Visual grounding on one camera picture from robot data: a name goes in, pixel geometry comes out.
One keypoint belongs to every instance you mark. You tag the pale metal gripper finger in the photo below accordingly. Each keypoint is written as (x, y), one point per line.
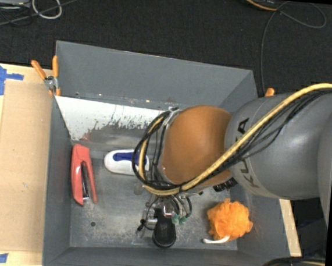
(148, 222)
(167, 211)

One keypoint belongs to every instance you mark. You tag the black oval object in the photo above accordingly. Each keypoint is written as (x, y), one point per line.
(164, 233)

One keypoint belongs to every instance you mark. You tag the white and blue oval object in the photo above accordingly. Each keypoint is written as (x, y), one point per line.
(116, 162)

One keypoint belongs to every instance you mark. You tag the orange mesh bath sponge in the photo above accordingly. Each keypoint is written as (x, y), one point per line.
(229, 219)

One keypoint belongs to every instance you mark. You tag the red stapler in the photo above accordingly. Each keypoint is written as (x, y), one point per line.
(78, 167)

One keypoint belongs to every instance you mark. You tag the grey metal bin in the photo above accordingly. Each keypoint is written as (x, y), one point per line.
(130, 73)

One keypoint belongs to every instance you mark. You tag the brown cardboard board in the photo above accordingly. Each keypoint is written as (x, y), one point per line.
(20, 159)

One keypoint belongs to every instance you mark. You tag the black cylinder on white bracket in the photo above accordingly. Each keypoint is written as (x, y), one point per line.
(223, 186)

